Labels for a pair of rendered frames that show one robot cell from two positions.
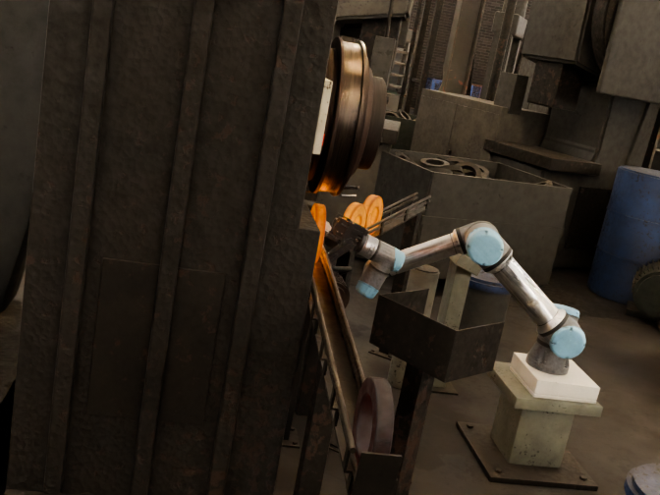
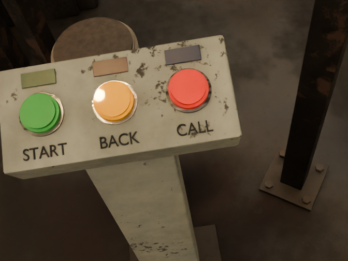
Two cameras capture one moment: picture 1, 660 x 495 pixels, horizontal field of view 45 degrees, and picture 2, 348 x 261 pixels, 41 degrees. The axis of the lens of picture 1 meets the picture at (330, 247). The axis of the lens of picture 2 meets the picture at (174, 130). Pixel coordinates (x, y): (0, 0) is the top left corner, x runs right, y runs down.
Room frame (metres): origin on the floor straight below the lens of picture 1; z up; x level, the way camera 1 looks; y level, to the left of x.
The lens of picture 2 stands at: (3.37, -0.82, 0.97)
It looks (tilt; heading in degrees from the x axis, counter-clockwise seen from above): 57 degrees down; 103
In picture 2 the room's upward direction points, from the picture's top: 12 degrees counter-clockwise
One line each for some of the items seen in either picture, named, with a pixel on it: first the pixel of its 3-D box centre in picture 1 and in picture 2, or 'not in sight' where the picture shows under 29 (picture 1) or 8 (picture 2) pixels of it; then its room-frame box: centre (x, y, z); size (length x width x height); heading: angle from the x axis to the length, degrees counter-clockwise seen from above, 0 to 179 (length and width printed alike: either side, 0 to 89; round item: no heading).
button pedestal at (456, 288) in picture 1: (449, 317); (155, 212); (3.25, -0.55, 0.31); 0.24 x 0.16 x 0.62; 10
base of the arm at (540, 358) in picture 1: (550, 353); not in sight; (2.71, -0.84, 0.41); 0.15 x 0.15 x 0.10
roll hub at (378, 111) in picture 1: (367, 123); not in sight; (2.47, -0.05, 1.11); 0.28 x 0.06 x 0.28; 10
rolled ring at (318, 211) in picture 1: (314, 233); not in sight; (2.45, 0.05, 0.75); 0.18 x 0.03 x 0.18; 10
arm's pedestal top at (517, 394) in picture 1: (540, 387); not in sight; (2.71, -0.84, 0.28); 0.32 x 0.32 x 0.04; 11
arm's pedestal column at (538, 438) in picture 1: (530, 424); not in sight; (2.71, -0.84, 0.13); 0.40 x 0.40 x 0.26; 11
